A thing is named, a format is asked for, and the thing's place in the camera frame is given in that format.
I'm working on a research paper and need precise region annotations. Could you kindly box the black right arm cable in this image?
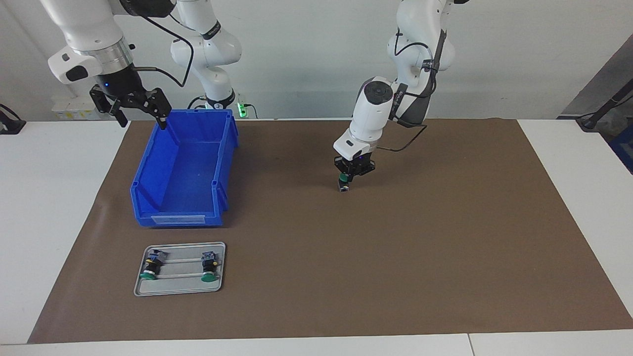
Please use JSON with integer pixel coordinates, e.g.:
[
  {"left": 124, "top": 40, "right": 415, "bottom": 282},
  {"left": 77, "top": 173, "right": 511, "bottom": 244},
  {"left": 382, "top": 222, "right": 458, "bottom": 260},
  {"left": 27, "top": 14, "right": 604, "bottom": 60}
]
[{"left": 131, "top": 14, "right": 194, "bottom": 89}]

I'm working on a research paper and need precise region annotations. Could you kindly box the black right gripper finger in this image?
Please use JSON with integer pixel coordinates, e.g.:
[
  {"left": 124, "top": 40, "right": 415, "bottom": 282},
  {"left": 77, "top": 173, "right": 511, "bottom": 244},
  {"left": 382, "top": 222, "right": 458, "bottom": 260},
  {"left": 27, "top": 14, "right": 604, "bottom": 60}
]
[
  {"left": 140, "top": 88, "right": 173, "bottom": 131},
  {"left": 89, "top": 86, "right": 129, "bottom": 129}
]

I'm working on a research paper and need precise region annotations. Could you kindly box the green button with blue block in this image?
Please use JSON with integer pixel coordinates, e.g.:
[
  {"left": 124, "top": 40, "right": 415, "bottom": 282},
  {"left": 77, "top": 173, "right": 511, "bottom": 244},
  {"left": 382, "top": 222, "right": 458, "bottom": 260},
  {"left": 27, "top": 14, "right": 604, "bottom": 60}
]
[{"left": 139, "top": 250, "right": 167, "bottom": 281}]

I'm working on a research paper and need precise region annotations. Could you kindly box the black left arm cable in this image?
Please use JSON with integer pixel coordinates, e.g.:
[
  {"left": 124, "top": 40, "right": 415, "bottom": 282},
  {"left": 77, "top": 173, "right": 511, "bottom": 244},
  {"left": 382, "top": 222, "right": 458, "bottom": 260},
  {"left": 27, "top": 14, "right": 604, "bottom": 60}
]
[{"left": 376, "top": 29, "right": 449, "bottom": 153}]

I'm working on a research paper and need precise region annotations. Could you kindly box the blue box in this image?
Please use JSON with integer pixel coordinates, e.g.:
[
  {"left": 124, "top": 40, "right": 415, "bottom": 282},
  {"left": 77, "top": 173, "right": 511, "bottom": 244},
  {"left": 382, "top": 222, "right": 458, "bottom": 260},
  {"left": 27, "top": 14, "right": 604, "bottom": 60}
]
[{"left": 609, "top": 123, "right": 633, "bottom": 175}]

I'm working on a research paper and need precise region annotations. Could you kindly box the black clamp base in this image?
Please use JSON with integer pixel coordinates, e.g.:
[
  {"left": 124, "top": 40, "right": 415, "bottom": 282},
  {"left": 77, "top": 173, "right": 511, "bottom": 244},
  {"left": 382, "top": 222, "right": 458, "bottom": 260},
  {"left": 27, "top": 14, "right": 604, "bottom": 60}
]
[{"left": 0, "top": 103, "right": 27, "bottom": 135}]

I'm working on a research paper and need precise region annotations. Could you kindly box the grey metal tray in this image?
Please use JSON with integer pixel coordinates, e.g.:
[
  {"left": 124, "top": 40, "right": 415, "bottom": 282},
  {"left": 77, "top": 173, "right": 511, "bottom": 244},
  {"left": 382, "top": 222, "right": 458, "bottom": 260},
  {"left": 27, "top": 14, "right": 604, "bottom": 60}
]
[{"left": 133, "top": 241, "right": 227, "bottom": 298}]

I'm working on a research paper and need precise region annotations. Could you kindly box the brown table mat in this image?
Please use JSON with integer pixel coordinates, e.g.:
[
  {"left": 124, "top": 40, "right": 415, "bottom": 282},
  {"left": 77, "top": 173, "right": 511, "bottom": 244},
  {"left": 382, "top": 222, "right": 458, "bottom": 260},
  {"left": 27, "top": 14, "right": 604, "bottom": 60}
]
[{"left": 27, "top": 119, "right": 633, "bottom": 345}]

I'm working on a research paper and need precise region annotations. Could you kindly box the black stand pole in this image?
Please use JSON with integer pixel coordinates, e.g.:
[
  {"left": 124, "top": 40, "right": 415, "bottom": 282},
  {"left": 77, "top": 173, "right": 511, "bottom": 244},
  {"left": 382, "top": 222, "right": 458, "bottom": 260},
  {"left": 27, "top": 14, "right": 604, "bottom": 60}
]
[{"left": 576, "top": 78, "right": 633, "bottom": 132}]

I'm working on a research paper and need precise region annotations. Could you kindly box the blue plastic storage bin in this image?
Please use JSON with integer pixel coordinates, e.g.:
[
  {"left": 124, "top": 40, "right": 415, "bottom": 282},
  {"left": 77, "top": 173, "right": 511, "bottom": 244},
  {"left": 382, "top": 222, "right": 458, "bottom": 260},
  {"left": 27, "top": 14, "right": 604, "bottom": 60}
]
[{"left": 130, "top": 108, "right": 239, "bottom": 228}]

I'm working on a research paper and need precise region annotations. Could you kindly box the white power strip box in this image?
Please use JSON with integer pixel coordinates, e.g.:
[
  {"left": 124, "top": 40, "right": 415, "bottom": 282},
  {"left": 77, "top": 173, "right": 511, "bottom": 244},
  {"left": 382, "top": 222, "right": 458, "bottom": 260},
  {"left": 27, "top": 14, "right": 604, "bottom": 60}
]
[{"left": 50, "top": 95, "right": 107, "bottom": 121}]

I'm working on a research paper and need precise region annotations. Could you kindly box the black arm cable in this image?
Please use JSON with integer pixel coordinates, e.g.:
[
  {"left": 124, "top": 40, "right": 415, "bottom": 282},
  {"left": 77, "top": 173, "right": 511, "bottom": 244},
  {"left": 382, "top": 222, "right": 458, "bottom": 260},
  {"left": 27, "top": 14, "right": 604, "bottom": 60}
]
[
  {"left": 131, "top": 14, "right": 194, "bottom": 89},
  {"left": 376, "top": 29, "right": 449, "bottom": 153}
]

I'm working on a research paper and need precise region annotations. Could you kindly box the green button with white block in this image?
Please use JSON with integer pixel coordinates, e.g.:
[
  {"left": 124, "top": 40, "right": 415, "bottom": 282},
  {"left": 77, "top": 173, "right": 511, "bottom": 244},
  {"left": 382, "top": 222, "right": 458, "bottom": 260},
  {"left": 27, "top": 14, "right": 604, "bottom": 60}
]
[{"left": 200, "top": 251, "right": 221, "bottom": 283}]

